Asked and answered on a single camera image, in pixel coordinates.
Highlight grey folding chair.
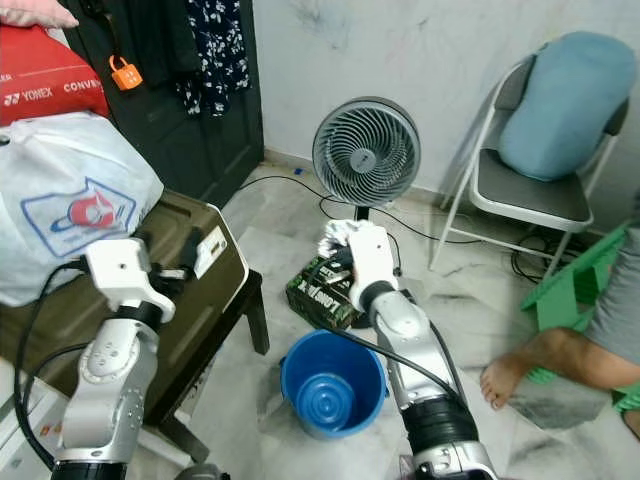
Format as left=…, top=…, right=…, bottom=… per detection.
left=430, top=55, right=631, bottom=276

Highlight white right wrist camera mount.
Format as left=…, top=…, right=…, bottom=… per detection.
left=350, top=222, right=396, bottom=311

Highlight white paper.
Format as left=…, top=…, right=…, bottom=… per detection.
left=322, top=220, right=373, bottom=251

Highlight dark door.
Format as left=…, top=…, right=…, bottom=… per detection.
left=60, top=0, right=266, bottom=206

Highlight black green carton box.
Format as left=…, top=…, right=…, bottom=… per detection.
left=285, top=255, right=366, bottom=331

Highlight light pink pillow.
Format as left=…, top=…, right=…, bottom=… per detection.
left=0, top=0, right=79, bottom=28

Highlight person's bare legs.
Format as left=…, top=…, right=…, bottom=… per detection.
left=480, top=190, right=640, bottom=441

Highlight grey left robot leg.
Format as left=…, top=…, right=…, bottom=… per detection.
left=175, top=463, right=229, bottom=480

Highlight blue cushion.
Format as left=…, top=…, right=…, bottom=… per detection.
left=498, top=31, right=638, bottom=183

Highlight white printed plastic bag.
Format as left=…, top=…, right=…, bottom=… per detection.
left=0, top=112, right=164, bottom=306

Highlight green plastic stool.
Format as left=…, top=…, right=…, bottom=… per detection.
left=520, top=225, right=640, bottom=411

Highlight dark brown low table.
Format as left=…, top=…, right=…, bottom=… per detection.
left=0, top=190, right=269, bottom=461

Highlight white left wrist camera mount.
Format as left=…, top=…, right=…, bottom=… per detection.
left=85, top=238, right=176, bottom=323

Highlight blue plastic bucket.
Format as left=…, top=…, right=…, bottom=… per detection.
left=280, top=330, right=388, bottom=441

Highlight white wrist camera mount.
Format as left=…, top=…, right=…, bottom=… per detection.
left=350, top=222, right=396, bottom=311
left=85, top=238, right=176, bottom=323

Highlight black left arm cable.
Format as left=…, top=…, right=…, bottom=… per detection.
left=22, top=345, right=99, bottom=431

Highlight grey round floor fan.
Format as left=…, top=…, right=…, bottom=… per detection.
left=312, top=96, right=422, bottom=223

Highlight dark floral garment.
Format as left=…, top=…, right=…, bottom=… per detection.
left=175, top=0, right=251, bottom=116

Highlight red Yonex bag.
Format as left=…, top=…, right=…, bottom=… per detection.
left=0, top=25, right=109, bottom=126

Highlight orange padlock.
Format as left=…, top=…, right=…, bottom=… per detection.
left=110, top=55, right=144, bottom=92

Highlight white appliance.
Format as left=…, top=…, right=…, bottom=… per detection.
left=0, top=360, right=81, bottom=480

